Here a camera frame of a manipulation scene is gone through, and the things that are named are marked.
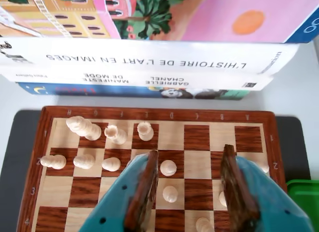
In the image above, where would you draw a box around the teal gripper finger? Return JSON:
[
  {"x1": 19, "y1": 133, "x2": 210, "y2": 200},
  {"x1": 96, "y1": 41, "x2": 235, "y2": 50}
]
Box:
[
  {"x1": 78, "y1": 149, "x2": 160, "y2": 232},
  {"x1": 220, "y1": 143, "x2": 315, "y2": 232}
]

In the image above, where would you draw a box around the white wooden chess rook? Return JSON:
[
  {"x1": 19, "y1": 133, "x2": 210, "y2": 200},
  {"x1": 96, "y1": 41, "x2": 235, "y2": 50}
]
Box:
[
  {"x1": 137, "y1": 121, "x2": 155, "y2": 142},
  {"x1": 104, "y1": 124, "x2": 128, "y2": 146}
]

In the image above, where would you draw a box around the white wooden chess piece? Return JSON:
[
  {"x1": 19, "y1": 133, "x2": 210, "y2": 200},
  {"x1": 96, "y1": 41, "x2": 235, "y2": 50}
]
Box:
[{"x1": 162, "y1": 186, "x2": 178, "y2": 204}]

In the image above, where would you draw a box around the white wooden chess king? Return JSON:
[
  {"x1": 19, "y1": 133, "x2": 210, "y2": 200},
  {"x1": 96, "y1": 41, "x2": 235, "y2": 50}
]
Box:
[{"x1": 66, "y1": 116, "x2": 102, "y2": 142}]

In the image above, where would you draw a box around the green plastic container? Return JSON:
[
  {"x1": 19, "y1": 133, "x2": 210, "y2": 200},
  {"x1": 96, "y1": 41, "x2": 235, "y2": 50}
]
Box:
[{"x1": 286, "y1": 179, "x2": 319, "y2": 232}]

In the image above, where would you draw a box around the wooden chessboard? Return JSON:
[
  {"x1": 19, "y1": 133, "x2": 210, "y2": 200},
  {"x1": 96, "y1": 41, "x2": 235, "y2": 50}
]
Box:
[{"x1": 16, "y1": 105, "x2": 287, "y2": 232}]

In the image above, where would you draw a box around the blue green illustrated book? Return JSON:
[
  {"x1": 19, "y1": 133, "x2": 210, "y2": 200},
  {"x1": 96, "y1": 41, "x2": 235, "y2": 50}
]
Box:
[{"x1": 16, "y1": 82, "x2": 251, "y2": 101}]

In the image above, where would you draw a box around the dark grey table mat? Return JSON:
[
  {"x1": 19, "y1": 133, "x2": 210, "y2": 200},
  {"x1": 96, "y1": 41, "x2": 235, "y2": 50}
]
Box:
[{"x1": 0, "y1": 109, "x2": 312, "y2": 232}]

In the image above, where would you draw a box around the white art history book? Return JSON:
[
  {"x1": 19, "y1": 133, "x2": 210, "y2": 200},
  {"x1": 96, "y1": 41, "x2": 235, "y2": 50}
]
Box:
[{"x1": 0, "y1": 37, "x2": 300, "y2": 76}]

